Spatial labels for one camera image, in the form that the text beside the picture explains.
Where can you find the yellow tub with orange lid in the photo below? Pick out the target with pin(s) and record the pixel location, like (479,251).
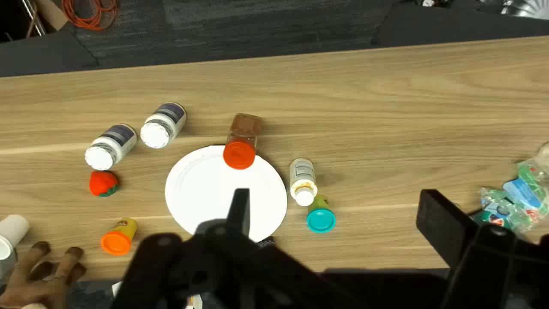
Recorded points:
(117,240)

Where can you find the red toy strawberry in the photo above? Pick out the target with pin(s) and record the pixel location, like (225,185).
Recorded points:
(103,182)

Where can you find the white paper cup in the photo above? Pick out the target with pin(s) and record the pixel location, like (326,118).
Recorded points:
(12,226)

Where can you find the white paper plate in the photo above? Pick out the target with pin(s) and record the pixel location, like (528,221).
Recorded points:
(199,189)

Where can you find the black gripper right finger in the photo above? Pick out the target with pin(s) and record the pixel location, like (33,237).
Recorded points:
(491,268)

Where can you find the yellow tub with teal lid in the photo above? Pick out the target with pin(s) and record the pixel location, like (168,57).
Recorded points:
(319,218)

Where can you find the brown plush moose toy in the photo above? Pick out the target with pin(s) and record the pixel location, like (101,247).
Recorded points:
(34,280)

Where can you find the crumpled green blue plastic packaging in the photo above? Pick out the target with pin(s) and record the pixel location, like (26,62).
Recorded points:
(516,197)

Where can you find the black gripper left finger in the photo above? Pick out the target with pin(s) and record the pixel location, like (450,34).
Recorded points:
(189,268)

